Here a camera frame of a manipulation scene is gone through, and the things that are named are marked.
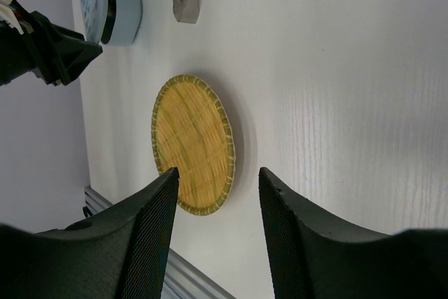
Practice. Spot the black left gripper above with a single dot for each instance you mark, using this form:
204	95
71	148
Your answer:
56	55

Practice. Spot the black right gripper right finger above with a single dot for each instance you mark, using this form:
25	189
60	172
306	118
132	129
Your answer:
315	254

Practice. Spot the round bamboo plate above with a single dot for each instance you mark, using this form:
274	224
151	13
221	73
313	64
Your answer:
191	131

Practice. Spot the light blue lunch box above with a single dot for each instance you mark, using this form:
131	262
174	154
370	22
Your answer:
123	18

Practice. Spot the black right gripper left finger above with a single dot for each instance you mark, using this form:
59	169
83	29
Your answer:
84	260

